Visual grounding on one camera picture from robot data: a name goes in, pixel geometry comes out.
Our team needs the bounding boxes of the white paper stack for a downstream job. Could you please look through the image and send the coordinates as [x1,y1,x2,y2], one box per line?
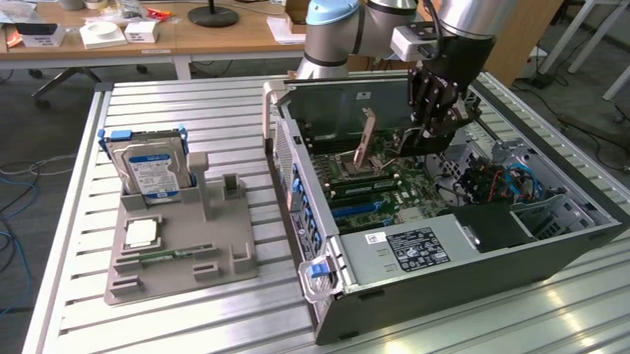
[264,15,307,46]

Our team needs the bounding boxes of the wooden desk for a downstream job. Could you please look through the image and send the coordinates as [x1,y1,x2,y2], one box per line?
[0,0,447,80]

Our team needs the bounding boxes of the silver drive cage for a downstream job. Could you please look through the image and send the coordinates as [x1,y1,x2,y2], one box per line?
[422,88,492,181]

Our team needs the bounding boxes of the white table frame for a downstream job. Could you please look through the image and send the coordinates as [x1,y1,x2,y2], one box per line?
[535,0,630,103]

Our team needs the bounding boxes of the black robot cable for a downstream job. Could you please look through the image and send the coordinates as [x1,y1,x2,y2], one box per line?
[422,0,447,62]

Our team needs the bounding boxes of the open dark PC case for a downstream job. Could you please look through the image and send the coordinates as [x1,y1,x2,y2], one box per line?
[261,72,624,347]

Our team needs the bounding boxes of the grey parts rack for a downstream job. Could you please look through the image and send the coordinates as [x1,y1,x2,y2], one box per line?
[104,151,261,308]

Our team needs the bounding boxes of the red wire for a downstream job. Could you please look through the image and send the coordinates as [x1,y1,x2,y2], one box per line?
[486,165,508,202]

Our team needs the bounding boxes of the white floor cable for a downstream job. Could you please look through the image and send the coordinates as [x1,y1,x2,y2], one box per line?
[0,154,76,176]

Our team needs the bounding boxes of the black office chair base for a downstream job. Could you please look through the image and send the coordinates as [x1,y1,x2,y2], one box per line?
[28,65,148,110]

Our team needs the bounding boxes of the white labelled cardboard box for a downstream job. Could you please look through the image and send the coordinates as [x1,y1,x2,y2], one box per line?
[123,21,161,44]

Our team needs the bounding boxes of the wooden cabinet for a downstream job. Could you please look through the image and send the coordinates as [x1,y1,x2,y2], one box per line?
[418,0,564,88]

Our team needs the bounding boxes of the silver CPU chip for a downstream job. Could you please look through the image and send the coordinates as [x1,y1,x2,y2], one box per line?
[125,221,161,248]

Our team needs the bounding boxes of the CPU socket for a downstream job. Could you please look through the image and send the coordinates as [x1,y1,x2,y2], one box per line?
[333,150,380,178]

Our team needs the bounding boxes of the green Dell motherboard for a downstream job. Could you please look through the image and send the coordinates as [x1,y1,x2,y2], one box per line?
[307,132,454,235]

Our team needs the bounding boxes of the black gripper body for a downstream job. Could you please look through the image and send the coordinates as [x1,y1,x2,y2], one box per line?
[418,31,496,99]

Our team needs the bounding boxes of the blue floor cable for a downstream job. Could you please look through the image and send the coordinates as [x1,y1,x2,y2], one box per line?
[0,173,40,314]

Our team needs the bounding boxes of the white box with tape roll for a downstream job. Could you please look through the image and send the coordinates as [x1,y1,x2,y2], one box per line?
[77,20,128,51]

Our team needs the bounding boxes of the blue expansion slot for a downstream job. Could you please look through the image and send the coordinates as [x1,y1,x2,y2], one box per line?
[332,202,388,219]

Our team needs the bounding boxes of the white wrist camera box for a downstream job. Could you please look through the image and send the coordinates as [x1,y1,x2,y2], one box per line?
[391,22,442,63]

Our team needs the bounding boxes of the blue case latch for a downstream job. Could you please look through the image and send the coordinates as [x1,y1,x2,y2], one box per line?
[304,257,328,283]

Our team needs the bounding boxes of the black Nvidia graphics card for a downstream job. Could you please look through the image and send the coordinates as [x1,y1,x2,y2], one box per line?
[351,106,463,174]

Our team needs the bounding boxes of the metal socket cover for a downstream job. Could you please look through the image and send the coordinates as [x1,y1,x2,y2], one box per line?
[372,135,403,167]

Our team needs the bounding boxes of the black round lamp base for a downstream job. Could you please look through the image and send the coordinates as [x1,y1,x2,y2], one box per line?
[185,0,241,29]

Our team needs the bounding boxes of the hard disk in blue caddy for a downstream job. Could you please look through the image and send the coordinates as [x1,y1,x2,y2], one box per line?
[97,125,193,206]

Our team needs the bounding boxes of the blue data wire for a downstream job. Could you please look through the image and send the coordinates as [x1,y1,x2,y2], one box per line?
[504,162,543,203]

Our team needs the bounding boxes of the white box with black lid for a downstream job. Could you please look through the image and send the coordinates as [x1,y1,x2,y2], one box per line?
[13,22,68,48]

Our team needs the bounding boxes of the silver disk bay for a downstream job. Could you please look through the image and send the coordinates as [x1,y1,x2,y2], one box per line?
[508,193,596,240]

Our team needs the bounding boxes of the grey power supply unit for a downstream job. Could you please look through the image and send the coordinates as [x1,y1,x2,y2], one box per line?
[336,215,482,287]

